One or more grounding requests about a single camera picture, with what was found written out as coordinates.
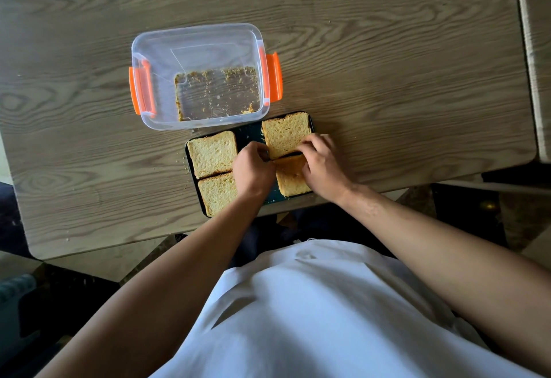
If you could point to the person's left hand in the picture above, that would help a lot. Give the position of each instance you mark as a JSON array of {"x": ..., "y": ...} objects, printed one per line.
[{"x": 253, "y": 173}]

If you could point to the person's right hand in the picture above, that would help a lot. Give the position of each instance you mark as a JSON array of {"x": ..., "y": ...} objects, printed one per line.
[{"x": 327, "y": 171}]

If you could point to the person's right fingers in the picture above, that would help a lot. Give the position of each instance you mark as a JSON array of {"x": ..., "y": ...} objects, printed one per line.
[{"x": 317, "y": 143}]

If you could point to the person's left fingers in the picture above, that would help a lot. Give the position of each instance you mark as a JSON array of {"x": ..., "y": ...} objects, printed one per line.
[{"x": 262, "y": 151}]

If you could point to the toast bread slice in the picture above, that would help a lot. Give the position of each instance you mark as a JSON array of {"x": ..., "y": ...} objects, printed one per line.
[
  {"x": 284, "y": 132},
  {"x": 217, "y": 194},
  {"x": 211, "y": 154},
  {"x": 289, "y": 177}
]

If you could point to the person's left forearm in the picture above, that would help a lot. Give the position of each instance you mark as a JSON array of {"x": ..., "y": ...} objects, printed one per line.
[{"x": 172, "y": 287}]

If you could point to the person's right forearm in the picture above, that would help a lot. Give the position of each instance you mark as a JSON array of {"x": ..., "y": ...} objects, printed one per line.
[{"x": 430, "y": 244}]

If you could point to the dark rectangular tray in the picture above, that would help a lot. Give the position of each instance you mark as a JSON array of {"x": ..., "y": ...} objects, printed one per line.
[{"x": 252, "y": 132}]

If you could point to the bread crumbs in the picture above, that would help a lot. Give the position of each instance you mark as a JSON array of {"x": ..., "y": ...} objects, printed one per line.
[{"x": 215, "y": 93}]

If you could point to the dark trousers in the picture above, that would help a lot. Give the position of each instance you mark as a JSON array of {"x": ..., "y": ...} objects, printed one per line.
[{"x": 301, "y": 227}]

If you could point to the clear container with orange clips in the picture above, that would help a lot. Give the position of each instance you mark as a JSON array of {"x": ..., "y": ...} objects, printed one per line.
[{"x": 202, "y": 52}]

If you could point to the white shirt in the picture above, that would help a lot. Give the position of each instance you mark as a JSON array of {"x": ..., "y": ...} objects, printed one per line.
[{"x": 327, "y": 317}]

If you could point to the grey-blue ribbed object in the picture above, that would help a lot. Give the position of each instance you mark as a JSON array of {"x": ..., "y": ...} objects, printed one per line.
[{"x": 15, "y": 317}]

